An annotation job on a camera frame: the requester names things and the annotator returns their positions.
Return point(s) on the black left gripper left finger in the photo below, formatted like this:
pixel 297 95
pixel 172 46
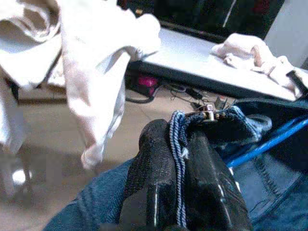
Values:
pixel 149 168

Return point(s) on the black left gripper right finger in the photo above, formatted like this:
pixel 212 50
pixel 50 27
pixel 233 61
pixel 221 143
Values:
pixel 209 192

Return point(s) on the white polo shirt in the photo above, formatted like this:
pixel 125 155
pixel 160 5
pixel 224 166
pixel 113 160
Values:
pixel 252 53

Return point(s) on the cream denim jacket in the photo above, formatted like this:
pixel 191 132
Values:
pixel 96 72

